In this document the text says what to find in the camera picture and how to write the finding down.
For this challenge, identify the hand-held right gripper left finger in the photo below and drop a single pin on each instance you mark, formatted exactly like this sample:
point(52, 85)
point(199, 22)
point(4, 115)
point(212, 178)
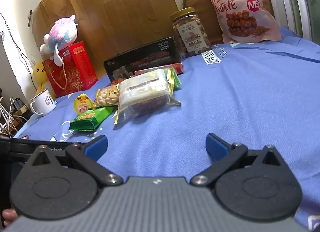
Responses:
point(96, 146)

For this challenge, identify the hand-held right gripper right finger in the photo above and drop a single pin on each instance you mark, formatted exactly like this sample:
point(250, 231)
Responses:
point(216, 146)

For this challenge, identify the peanut packet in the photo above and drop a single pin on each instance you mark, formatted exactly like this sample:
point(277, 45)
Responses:
point(107, 97)

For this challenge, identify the person's left hand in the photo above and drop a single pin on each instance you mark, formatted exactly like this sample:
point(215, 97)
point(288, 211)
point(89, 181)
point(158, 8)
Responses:
point(8, 215)

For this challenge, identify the yellow jelly cup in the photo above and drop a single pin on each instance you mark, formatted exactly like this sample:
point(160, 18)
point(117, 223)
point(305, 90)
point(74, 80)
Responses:
point(83, 104)

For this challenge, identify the blue printed blanket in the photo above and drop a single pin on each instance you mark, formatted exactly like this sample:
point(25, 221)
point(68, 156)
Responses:
point(225, 97)

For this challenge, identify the white enamel mug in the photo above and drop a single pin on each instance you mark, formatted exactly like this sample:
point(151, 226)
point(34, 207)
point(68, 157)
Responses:
point(46, 102)

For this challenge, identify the orange snack packet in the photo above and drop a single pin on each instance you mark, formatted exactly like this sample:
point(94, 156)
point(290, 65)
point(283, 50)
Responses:
point(117, 81)

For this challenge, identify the clear plastic snack bag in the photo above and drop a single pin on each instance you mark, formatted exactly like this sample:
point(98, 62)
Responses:
point(145, 92)

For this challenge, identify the red gift bag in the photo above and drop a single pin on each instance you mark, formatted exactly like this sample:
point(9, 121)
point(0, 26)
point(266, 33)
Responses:
point(75, 72)

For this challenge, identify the green yellow-edged snack packet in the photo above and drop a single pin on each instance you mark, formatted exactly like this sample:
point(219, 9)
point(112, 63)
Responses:
point(175, 79)

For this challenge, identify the yellow duck plush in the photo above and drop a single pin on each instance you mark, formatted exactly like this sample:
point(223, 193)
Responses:
point(40, 72)

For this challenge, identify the red flat box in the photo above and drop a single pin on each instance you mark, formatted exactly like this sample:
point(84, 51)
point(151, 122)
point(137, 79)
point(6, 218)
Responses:
point(177, 68)

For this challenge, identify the black printed box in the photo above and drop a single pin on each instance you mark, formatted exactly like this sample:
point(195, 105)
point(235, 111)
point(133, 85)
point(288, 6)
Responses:
point(150, 57)

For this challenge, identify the clear nut jar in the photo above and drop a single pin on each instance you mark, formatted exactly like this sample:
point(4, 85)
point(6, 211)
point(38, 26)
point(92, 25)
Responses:
point(190, 34)

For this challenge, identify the pink blue plush toy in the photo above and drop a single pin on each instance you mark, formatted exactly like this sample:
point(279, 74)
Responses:
point(62, 32)

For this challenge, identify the wooden board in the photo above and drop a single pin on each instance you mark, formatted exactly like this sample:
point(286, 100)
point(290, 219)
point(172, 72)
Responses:
point(112, 10)

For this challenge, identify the pink snack bag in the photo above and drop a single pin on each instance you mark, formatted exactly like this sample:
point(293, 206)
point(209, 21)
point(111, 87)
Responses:
point(245, 10)

